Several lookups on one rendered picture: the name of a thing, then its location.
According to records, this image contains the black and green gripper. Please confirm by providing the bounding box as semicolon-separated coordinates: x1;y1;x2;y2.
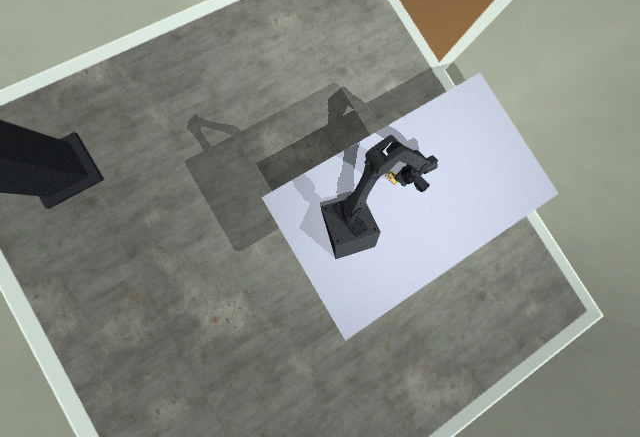
395;164;411;187

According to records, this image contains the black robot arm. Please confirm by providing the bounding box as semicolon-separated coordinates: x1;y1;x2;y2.
333;135;438;237

